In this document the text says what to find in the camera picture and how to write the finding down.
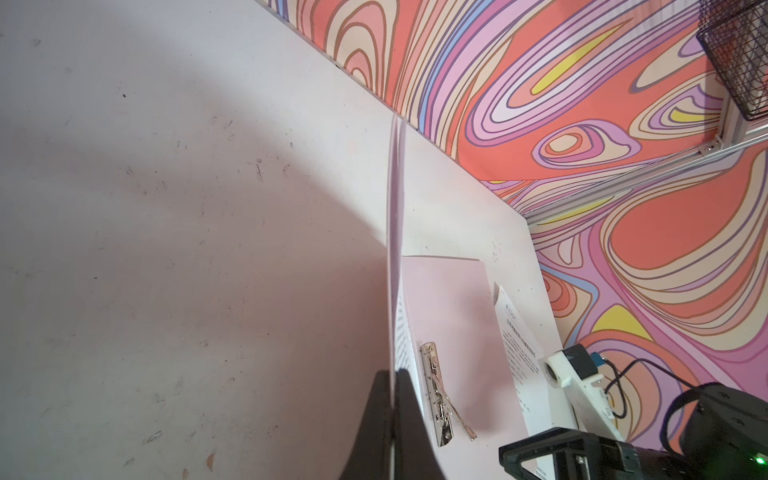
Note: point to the printed paper sheet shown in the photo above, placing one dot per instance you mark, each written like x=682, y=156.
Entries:
x=401, y=345
x=541, y=406

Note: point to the pink folder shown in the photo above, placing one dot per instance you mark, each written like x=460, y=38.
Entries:
x=449, y=303

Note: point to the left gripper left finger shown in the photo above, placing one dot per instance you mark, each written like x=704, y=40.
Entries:
x=370, y=457

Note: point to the metal folder clip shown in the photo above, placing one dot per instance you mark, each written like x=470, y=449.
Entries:
x=442, y=412

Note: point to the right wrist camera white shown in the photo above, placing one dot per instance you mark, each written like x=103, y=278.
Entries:
x=575, y=371

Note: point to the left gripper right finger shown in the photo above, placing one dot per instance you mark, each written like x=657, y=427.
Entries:
x=414, y=458

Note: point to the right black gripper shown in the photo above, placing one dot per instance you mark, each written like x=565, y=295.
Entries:
x=708, y=432

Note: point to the black wire basket back wall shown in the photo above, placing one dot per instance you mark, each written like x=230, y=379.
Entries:
x=733, y=35

